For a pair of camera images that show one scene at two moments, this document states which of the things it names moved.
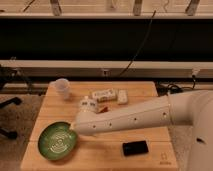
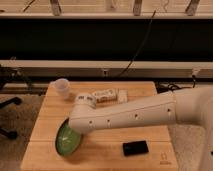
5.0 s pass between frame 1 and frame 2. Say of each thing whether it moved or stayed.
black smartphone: stayed
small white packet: stayed
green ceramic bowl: moved
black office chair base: stayed
